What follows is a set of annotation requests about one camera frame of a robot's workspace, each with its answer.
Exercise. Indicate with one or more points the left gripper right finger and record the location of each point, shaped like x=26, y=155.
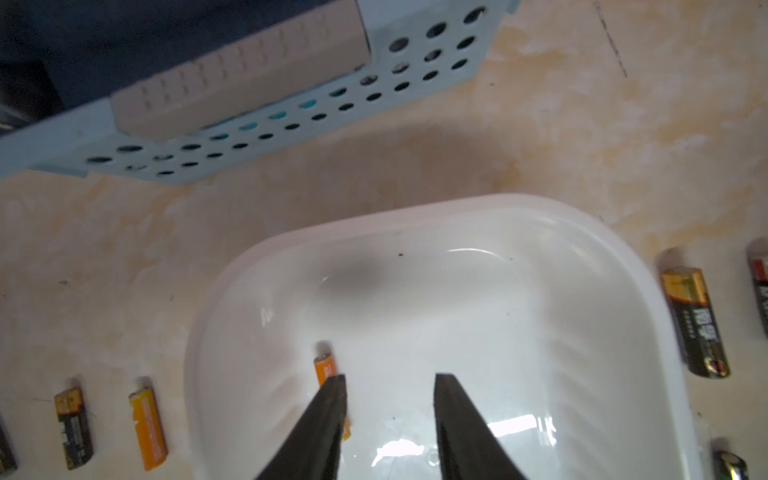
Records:
x=467, y=448

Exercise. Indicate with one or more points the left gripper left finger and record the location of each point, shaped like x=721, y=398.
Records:
x=312, y=450

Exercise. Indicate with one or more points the small orange battery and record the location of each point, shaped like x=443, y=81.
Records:
x=325, y=367

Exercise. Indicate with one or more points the white plastic storage tray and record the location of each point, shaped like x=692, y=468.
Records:
x=551, y=322

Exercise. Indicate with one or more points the black gold battery row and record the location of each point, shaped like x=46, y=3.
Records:
x=74, y=428

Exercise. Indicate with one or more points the light blue perforated basket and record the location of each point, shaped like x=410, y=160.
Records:
x=325, y=68

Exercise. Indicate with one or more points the folded dark blue garment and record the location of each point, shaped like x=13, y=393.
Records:
x=57, y=55

